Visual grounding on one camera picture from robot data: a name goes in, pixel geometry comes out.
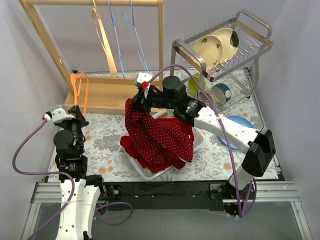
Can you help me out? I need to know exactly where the teal white bowl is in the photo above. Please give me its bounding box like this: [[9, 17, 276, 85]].
[[211, 83, 232, 104]]

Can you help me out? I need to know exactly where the white plastic basket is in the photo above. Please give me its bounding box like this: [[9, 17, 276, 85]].
[[121, 109, 206, 181]]

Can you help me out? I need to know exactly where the red skirt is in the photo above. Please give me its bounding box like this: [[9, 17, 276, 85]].
[[119, 117, 195, 175]]

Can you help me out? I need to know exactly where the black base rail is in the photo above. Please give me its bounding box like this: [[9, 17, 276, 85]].
[[104, 180, 257, 212]]

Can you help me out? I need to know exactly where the cream plate back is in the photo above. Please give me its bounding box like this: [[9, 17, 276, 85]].
[[212, 27, 239, 63]]

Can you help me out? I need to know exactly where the blue plate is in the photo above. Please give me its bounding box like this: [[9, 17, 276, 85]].
[[220, 115, 255, 150]]

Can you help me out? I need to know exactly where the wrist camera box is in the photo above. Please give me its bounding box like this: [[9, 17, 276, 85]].
[[42, 104, 76, 124], [134, 72, 153, 99]]

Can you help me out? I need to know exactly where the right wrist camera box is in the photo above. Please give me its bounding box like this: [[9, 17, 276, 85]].
[[134, 72, 153, 99]]

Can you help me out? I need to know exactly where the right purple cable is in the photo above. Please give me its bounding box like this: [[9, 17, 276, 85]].
[[147, 63, 258, 219]]

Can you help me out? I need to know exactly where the floral table mat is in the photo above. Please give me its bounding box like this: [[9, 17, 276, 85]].
[[49, 69, 280, 181]]

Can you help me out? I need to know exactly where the metal dish rack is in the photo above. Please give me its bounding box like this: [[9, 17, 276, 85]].
[[170, 9, 274, 118]]

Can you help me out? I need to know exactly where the red polka dot garment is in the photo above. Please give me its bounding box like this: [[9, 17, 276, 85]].
[[124, 97, 195, 170]]

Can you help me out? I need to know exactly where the green bowl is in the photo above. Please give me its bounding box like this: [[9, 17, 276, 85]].
[[188, 75, 207, 95]]

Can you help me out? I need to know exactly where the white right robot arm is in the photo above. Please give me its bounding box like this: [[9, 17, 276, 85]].
[[133, 72, 276, 199]]

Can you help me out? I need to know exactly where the cream plate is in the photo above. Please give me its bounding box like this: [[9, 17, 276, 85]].
[[212, 27, 239, 63], [193, 35, 224, 71]]

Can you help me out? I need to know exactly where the wooden clothes rack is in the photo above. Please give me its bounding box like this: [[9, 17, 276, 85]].
[[20, 0, 164, 114]]

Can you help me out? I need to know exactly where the blue wire hanger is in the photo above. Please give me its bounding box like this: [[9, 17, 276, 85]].
[[107, 0, 126, 79], [123, 0, 149, 73]]

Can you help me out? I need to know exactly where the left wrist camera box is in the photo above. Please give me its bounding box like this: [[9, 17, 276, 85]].
[[42, 104, 76, 124]]

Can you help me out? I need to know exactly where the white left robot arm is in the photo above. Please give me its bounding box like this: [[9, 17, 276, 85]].
[[51, 105, 107, 240]]

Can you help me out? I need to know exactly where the orange hanger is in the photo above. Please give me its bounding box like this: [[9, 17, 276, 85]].
[[70, 71, 90, 117]]

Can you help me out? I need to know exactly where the cream plate front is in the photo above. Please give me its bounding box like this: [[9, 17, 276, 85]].
[[193, 35, 224, 71]]

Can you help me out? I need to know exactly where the patterned brown bowl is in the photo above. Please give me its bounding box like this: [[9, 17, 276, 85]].
[[197, 91, 217, 106]]

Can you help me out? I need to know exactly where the beige plastic hanger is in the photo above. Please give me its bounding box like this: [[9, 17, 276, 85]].
[[91, 0, 118, 75]]

